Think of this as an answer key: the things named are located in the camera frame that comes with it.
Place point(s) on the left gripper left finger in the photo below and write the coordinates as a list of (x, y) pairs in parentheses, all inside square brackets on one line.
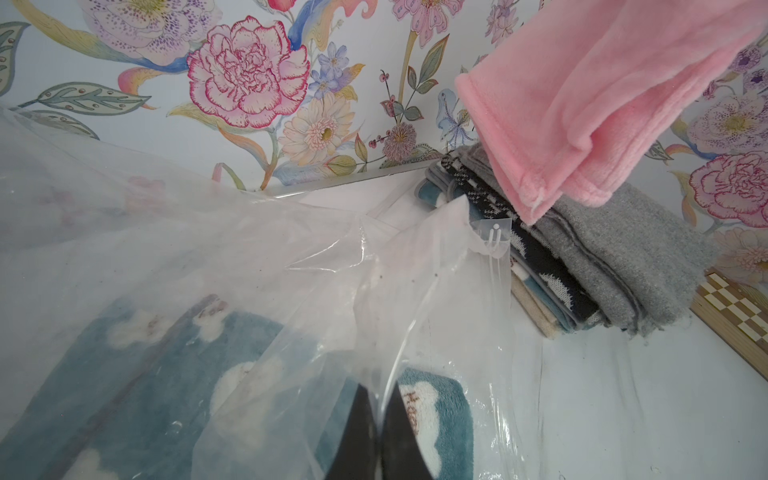
[(357, 454)]

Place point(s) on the grey fuzzy blanket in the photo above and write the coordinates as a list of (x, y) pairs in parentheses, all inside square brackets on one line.
[(640, 263)]

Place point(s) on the teal cloud pattern blanket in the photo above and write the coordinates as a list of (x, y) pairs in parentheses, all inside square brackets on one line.
[(432, 195)]

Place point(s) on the black smiley knitted blanket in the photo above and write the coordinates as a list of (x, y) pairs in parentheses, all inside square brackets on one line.
[(550, 275)]

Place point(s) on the wooden chessboard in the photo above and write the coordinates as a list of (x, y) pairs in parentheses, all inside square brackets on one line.
[(737, 313)]

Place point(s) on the clear plastic vacuum bag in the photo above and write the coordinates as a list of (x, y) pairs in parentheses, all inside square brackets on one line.
[(85, 224)]

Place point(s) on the beige knitted blanket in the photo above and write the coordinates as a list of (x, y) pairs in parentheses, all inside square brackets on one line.
[(540, 314)]

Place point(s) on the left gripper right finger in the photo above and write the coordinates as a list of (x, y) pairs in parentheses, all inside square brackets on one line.
[(401, 458)]

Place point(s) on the pink blanket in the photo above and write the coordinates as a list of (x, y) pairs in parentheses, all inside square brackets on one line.
[(569, 104)]

